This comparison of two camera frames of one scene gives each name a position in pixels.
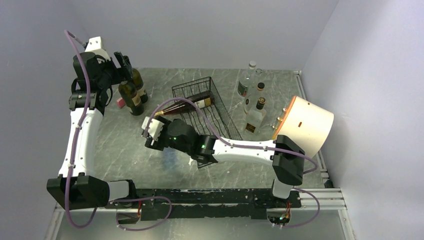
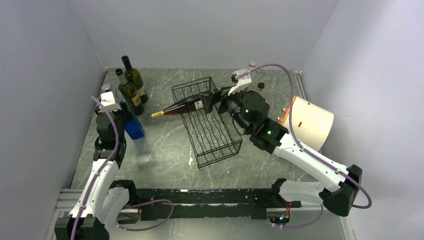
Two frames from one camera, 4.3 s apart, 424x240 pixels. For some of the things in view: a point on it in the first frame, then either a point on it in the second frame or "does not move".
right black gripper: [156, 144] → [209, 100]
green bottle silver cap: [129, 93] does not move
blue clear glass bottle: [169, 154] → [133, 127]
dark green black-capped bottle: [138, 81] does not move
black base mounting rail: [156, 204] does not move
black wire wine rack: [215, 120] does not move
